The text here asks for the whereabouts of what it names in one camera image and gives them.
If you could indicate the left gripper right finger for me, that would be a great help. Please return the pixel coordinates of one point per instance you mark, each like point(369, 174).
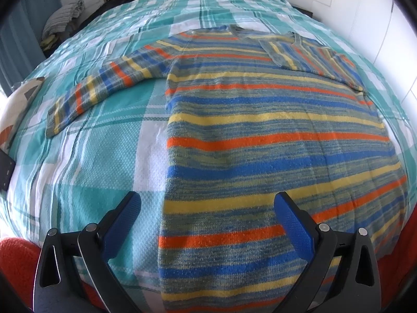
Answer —
point(356, 285)

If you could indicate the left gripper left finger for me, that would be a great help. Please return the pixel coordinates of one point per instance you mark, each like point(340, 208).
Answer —
point(102, 241)

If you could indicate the striped knit sweater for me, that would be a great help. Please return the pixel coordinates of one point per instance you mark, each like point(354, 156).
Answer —
point(250, 115)

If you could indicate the pile of folded clothes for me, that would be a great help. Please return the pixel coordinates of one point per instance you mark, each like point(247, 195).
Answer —
point(58, 22)

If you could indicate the red fleece garment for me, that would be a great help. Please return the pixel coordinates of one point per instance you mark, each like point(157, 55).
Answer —
point(19, 267)

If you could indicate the teal plaid bedspread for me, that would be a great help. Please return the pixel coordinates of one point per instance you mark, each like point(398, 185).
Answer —
point(120, 144)

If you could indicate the small black device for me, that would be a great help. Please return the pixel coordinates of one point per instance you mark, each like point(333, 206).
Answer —
point(7, 166)

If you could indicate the patterned pillow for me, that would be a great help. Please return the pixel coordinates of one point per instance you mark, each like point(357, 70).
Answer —
point(16, 108)

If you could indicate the blue curtain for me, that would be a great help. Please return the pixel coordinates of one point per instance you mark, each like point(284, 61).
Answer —
point(21, 32)

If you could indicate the white wardrobe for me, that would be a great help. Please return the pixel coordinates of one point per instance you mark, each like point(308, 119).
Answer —
point(379, 31)

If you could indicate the black garment on bed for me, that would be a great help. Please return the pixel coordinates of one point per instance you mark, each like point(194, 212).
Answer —
point(110, 4)

